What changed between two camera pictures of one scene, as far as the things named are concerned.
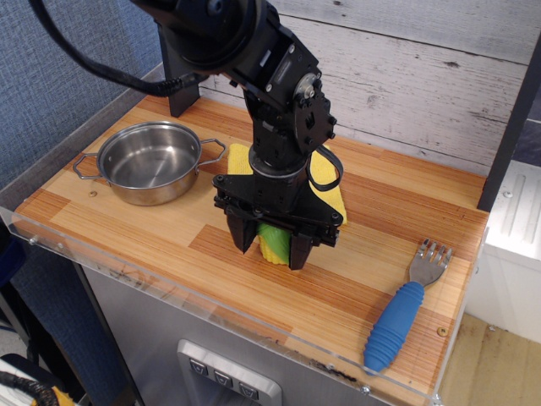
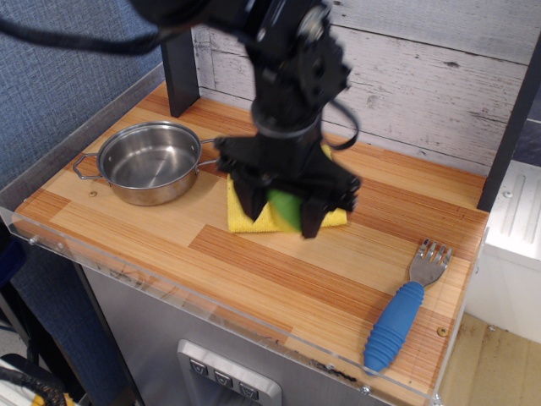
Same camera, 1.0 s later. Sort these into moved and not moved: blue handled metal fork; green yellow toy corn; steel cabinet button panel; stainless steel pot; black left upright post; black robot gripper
Moved: green yellow toy corn; black robot gripper
Not moved: black left upright post; blue handled metal fork; steel cabinet button panel; stainless steel pot
